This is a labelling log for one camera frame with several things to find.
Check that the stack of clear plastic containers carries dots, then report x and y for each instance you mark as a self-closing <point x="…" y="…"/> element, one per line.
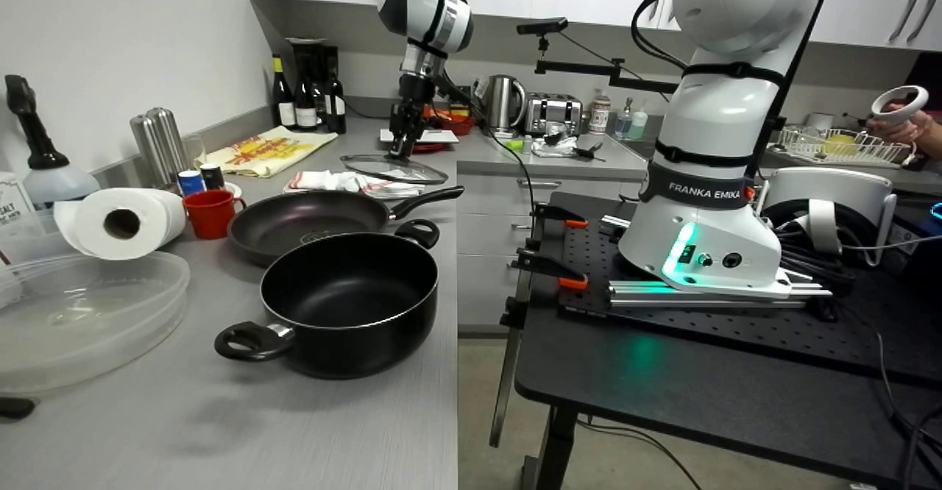
<point x="88" y="321"/>

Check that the red plate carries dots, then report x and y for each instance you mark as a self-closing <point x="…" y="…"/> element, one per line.
<point x="430" y="148"/>

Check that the black frying pan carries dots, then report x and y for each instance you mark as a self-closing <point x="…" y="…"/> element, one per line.
<point x="302" y="221"/>

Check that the hand controller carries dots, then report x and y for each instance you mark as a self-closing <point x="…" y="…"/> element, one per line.
<point x="899" y="100"/>

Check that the drawer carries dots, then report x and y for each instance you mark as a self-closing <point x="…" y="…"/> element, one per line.
<point x="482" y="291"/>
<point x="486" y="234"/>
<point x="486" y="196"/>

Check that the red bowl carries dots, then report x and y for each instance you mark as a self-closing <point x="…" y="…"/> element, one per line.
<point x="456" y="123"/>

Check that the small blue can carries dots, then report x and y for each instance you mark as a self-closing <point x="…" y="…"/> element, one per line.
<point x="190" y="182"/>

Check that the glass pot lid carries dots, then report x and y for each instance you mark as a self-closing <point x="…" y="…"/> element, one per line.
<point x="383" y="170"/>

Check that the white headset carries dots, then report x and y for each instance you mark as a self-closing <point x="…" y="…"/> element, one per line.
<point x="831" y="188"/>

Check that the clear soap dispenser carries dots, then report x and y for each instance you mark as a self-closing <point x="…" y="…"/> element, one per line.
<point x="623" y="123"/>

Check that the white red-striped towel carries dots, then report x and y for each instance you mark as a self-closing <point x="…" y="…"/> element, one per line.
<point x="324" y="181"/>

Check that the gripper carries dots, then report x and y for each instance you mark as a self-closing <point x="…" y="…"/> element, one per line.
<point x="416" y="96"/>

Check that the steel kettle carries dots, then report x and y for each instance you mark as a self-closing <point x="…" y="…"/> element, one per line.
<point x="502" y="104"/>

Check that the drinking glass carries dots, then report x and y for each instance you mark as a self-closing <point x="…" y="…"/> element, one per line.
<point x="196" y="153"/>

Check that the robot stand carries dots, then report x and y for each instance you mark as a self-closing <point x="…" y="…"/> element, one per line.
<point x="699" y="372"/>

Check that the steel shaker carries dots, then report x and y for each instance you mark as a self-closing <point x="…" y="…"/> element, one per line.
<point x="146" y="151"/>
<point x="171" y="140"/>

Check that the pale green bottle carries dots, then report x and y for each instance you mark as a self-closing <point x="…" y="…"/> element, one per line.
<point x="639" y="126"/>

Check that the black pot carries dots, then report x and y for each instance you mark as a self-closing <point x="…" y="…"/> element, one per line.
<point x="346" y="306"/>

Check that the red mug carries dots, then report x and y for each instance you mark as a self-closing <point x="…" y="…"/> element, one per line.
<point x="211" y="216"/>

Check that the person's hand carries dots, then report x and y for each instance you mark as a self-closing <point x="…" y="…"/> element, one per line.
<point x="909" y="131"/>

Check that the white dish rack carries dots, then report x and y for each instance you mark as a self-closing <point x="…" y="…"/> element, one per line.
<point x="868" y="153"/>

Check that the white plate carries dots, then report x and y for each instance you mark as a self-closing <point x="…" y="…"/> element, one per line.
<point x="441" y="137"/>

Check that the small black can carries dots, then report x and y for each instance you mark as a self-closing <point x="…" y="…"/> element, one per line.
<point x="212" y="176"/>

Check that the white bottle with red label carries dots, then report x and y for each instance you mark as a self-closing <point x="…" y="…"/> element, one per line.
<point x="600" y="115"/>

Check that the paper towel roll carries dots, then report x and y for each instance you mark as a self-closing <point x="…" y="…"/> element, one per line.
<point x="140" y="218"/>

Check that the yellow printed tea towel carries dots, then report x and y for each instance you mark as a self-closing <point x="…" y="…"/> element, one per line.
<point x="268" y="150"/>

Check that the white salt packet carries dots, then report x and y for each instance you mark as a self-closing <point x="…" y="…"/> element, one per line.
<point x="13" y="207"/>

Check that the steel toaster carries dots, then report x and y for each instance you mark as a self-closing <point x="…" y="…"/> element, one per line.
<point x="552" y="113"/>

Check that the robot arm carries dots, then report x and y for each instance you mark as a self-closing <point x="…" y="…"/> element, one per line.
<point x="721" y="144"/>

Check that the crumpled white cloth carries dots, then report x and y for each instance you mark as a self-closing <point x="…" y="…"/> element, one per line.
<point x="553" y="148"/>

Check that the camera on mount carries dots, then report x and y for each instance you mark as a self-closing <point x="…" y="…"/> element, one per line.
<point x="574" y="68"/>

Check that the dark wine bottle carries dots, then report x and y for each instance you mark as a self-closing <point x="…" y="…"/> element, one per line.
<point x="335" y="107"/>
<point x="306" y="107"/>
<point x="282" y="104"/>

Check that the spray bottle with black nozzle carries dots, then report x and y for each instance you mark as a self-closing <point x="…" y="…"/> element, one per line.
<point x="51" y="177"/>

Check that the black clamp with orange tips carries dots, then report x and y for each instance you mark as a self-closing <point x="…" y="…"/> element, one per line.
<point x="556" y="214"/>
<point x="548" y="265"/>

